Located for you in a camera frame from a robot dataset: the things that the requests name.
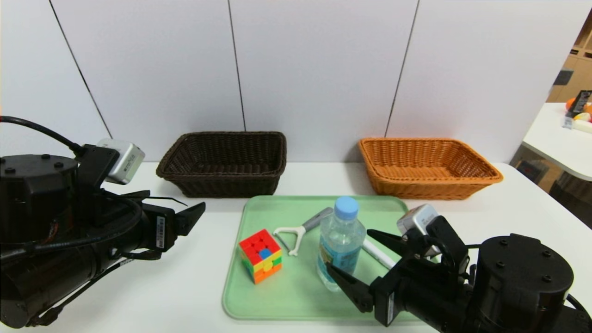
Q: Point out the white tube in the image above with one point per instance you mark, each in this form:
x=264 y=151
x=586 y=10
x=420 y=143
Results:
x=583 y=127

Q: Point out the yellow toy fruit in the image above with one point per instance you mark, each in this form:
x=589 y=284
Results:
x=582 y=117

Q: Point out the orange fruit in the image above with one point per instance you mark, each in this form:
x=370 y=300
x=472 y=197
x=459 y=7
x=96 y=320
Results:
x=570 y=104

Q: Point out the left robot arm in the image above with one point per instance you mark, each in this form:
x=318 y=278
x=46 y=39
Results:
x=37 y=199

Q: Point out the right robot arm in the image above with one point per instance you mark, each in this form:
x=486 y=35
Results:
x=522 y=277

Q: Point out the white marker pen black cap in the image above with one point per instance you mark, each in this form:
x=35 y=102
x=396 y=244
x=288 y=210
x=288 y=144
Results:
x=377 y=252

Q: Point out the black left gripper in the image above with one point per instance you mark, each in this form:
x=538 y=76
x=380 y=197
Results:
x=163 y=227

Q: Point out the colourful puzzle cube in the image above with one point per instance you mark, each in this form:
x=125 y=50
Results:
x=260 y=254

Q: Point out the small clear container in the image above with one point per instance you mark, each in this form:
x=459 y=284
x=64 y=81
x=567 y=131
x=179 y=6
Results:
x=567 y=123

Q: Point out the black camera bracket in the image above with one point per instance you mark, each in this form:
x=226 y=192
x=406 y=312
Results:
x=95 y=171
x=451 y=245

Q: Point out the orange wicker basket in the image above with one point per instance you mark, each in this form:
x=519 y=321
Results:
x=416 y=187

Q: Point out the white side table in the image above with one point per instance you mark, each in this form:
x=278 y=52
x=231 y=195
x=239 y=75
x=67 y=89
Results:
x=555 y=141

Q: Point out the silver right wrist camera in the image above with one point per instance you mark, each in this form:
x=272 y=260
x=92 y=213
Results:
x=416 y=217

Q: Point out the black chair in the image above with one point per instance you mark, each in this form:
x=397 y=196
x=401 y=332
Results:
x=573 y=203

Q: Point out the black carton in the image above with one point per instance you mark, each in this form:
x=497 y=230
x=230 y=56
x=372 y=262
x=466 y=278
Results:
x=581 y=101

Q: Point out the black left camera bracket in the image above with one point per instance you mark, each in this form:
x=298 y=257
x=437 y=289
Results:
x=95 y=171

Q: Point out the wooden shelf unit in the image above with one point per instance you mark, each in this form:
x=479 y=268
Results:
x=578 y=74

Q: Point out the grey wall box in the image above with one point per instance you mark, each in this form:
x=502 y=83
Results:
x=561 y=77

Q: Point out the clear water bottle blue cap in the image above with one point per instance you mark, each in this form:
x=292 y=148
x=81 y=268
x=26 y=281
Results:
x=340 y=245

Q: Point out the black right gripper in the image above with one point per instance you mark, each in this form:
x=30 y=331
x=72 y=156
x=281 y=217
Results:
x=387 y=302

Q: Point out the brown cabinet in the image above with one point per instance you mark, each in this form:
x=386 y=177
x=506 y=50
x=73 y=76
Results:
x=545 y=178

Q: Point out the black right camera bracket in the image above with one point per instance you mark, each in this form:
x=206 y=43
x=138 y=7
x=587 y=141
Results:
x=451 y=245

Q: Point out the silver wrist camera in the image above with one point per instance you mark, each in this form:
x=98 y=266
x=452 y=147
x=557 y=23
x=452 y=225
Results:
x=416 y=217
x=122 y=162

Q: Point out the green plastic tray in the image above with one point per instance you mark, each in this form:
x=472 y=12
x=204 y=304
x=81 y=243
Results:
x=296 y=296

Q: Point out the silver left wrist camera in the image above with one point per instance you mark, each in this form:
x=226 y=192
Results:
x=122 y=162

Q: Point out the dark brown wicker basket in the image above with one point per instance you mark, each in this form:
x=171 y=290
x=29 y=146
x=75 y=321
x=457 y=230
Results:
x=222 y=185

